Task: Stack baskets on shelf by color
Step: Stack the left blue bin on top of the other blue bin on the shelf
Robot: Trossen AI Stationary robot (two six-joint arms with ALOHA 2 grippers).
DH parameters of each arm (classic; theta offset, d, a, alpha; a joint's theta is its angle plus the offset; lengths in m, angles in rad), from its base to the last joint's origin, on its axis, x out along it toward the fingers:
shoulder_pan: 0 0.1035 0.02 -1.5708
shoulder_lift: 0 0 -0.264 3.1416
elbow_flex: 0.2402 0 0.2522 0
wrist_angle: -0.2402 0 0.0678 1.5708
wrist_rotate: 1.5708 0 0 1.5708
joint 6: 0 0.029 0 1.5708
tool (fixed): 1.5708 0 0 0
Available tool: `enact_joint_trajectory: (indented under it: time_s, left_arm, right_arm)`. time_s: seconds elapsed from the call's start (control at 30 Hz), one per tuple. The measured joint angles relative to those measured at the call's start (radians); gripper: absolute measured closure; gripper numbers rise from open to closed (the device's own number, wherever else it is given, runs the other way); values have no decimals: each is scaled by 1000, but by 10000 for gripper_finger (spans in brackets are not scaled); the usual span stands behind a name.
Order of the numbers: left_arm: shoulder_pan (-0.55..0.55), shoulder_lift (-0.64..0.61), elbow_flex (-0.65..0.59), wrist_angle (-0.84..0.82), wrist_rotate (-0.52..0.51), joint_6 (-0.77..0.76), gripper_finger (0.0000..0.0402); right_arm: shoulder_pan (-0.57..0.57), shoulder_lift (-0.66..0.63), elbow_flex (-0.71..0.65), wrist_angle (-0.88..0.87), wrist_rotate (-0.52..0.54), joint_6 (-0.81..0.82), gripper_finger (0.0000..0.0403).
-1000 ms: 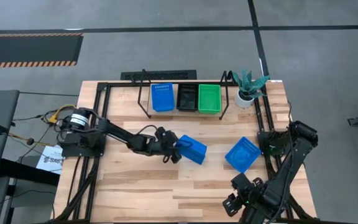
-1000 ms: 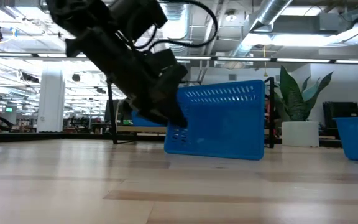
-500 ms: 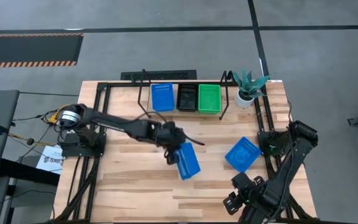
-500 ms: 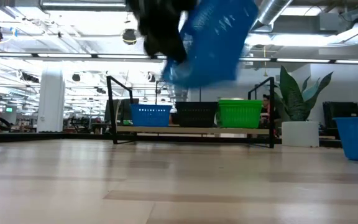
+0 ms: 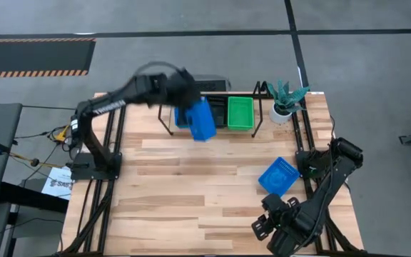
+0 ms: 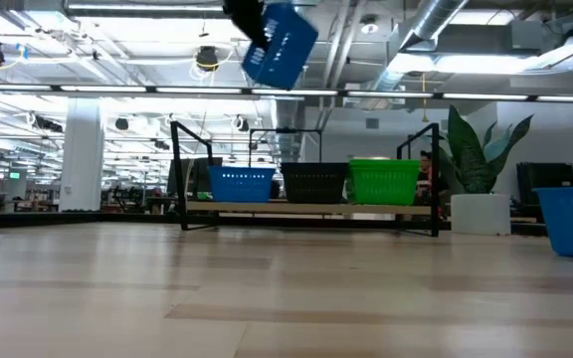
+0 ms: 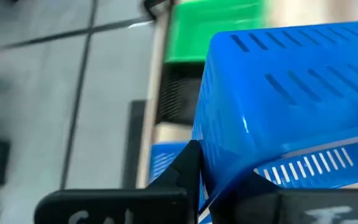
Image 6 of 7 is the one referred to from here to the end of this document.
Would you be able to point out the grey wall vent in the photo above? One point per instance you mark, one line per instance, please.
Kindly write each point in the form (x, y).
(372, 123)

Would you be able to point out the white plant pot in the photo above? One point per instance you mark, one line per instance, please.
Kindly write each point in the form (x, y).
(480, 214)

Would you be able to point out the black yellow-banded ceiling device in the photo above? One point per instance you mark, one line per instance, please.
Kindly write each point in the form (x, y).
(207, 57)

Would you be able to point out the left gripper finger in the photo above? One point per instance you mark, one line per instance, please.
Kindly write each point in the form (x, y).
(255, 32)

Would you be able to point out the black slotted plastic basket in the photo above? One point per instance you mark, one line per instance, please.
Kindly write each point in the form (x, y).
(314, 186)
(314, 163)
(314, 166)

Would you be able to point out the small round black ceiling device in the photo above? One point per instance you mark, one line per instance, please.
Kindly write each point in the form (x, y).
(243, 123)
(121, 123)

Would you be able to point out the dark computer monitor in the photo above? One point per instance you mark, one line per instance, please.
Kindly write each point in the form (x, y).
(192, 174)

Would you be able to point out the green exit sign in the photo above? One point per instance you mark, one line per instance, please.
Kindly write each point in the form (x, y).
(14, 175)

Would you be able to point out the long ceiling light bar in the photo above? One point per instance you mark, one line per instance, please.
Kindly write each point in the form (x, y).
(197, 90)

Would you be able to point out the green snake plant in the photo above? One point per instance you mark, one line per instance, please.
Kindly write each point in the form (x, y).
(465, 144)

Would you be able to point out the white building column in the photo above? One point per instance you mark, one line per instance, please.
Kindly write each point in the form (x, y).
(81, 154)

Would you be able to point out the person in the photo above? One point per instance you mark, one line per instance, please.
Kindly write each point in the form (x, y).
(425, 171)

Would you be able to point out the black-framed wooden shelf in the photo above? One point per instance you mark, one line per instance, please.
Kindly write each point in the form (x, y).
(316, 209)

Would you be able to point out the blue slotted plastic basket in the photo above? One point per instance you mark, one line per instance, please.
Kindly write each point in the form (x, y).
(241, 171)
(286, 50)
(572, 199)

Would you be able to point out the silver spiral air duct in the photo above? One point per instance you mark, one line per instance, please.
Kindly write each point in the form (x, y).
(431, 20)

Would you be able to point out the black equipment rack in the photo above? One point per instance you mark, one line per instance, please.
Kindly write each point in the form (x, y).
(540, 179)

